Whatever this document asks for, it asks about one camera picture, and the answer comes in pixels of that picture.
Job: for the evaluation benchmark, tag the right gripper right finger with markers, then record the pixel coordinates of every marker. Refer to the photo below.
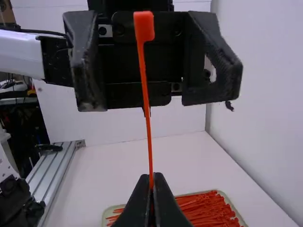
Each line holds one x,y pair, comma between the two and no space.
165,205

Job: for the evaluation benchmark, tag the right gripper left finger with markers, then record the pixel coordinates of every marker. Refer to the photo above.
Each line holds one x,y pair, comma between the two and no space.
138,205

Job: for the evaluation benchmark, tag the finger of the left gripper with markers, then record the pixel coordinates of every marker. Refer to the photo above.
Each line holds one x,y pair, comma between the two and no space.
213,78

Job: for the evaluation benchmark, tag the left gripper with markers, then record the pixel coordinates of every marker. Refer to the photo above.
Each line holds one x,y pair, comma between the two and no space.
132,61

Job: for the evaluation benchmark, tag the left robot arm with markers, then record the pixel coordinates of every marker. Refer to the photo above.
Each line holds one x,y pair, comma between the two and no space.
23,52

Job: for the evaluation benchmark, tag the pale tray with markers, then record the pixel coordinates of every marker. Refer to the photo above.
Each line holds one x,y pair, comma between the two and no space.
233,203

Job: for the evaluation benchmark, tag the silver rails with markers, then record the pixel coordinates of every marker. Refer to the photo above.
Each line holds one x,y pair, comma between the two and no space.
52,165

